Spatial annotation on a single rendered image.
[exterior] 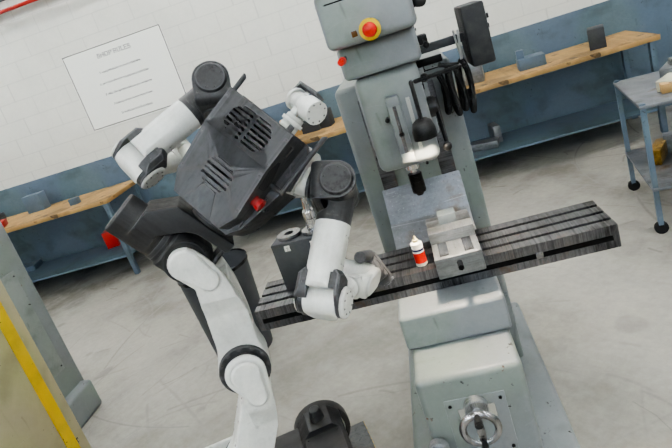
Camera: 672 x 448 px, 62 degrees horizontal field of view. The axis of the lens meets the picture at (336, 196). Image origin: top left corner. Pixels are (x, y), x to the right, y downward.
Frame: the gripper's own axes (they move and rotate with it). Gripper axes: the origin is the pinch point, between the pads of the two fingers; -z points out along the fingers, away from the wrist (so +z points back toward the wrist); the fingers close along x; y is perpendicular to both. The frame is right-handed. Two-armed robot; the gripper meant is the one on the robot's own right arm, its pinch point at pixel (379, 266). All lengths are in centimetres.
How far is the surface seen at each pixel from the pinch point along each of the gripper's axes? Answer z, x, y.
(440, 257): -0.3, -9.8, -17.7
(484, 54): -20, 35, -71
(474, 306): -2.1, -28.0, -16.0
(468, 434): 17, -53, 5
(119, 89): -328, 361, 197
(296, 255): -7.0, 22.3, 23.4
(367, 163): -40, 39, -12
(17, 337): 3, 70, 137
